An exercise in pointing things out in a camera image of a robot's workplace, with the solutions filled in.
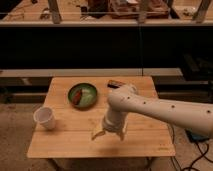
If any brown sausage on plate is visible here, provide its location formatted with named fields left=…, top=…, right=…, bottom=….
left=73, top=89, right=82, bottom=105

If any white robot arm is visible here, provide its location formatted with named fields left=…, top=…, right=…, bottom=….
left=91, top=84, right=213, bottom=140

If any wooden folding table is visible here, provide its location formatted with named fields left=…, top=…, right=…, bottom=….
left=26, top=76, right=176, bottom=171

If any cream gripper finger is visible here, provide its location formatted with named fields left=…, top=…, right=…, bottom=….
left=91, top=130, right=106, bottom=140
left=118, top=132, right=125, bottom=141

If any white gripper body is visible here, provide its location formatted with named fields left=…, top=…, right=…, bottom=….
left=102, top=117, right=126, bottom=133

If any long wooden bench shelf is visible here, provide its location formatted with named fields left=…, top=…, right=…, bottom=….
left=0, top=68, right=182, bottom=78

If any black box on floor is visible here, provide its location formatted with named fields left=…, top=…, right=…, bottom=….
left=186, top=130, right=208, bottom=142

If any white paper cup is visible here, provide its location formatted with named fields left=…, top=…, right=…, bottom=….
left=33, top=107, right=55, bottom=130

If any black floor cable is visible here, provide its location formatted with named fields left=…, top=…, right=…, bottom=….
left=169, top=124, right=213, bottom=171

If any dark brown snack bar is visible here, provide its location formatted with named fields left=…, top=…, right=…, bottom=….
left=107, top=80, right=124, bottom=89

